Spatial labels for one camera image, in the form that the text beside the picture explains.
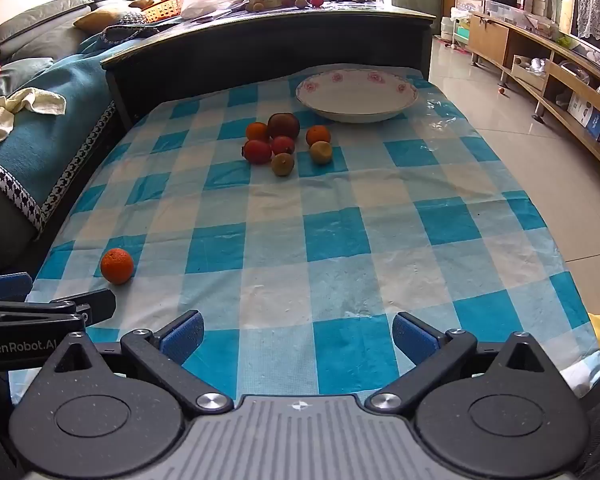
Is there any wooden television stand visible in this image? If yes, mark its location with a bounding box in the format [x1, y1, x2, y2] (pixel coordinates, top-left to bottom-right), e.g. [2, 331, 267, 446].
[467, 11, 600, 183]

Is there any dark red plum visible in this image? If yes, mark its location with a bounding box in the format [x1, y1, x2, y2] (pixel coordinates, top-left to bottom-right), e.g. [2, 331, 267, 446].
[267, 112, 301, 140]

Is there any yellow pillow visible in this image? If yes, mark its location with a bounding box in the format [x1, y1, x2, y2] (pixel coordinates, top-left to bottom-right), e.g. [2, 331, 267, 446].
[74, 2, 132, 32]

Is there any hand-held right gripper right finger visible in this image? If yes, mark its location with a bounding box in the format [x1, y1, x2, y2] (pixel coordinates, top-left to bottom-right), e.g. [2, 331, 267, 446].
[364, 311, 561, 413]

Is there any metal shelf rack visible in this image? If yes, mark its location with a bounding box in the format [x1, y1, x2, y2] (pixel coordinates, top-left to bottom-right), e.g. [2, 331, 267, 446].
[451, 0, 512, 50]

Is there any tan longan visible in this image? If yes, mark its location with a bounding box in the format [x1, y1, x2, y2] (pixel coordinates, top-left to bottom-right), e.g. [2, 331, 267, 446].
[309, 141, 333, 165]
[271, 152, 295, 177]

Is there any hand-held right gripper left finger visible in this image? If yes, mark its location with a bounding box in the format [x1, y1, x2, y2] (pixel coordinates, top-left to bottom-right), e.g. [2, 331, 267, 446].
[55, 310, 233, 413]

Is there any dark patterned pillow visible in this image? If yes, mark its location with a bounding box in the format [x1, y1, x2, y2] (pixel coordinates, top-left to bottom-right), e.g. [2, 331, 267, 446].
[101, 11, 158, 44]

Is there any blue white checked tablecloth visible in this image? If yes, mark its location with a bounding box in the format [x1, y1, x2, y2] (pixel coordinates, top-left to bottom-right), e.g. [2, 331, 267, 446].
[7, 65, 600, 406]

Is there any white floral plate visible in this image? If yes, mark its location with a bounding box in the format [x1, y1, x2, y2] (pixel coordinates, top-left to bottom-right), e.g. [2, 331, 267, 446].
[295, 65, 419, 123]

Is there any cream cloth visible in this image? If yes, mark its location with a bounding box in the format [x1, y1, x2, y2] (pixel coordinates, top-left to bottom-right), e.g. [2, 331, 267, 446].
[0, 87, 67, 158]

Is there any teal blanket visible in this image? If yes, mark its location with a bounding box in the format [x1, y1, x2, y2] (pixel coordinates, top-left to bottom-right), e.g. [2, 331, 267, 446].
[0, 35, 131, 233]

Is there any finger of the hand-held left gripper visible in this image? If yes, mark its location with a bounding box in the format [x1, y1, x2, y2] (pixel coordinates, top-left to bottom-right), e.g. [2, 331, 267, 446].
[0, 272, 34, 303]
[0, 288, 117, 333]

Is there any grey sofa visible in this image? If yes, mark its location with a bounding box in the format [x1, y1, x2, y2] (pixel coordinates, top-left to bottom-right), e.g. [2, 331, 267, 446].
[0, 0, 148, 261]

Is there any blue white carton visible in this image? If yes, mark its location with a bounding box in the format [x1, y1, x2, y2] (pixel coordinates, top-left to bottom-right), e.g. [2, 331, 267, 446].
[567, 91, 600, 142]

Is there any orange plastic basket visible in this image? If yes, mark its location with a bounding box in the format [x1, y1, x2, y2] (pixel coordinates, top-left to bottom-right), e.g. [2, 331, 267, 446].
[130, 0, 187, 24]

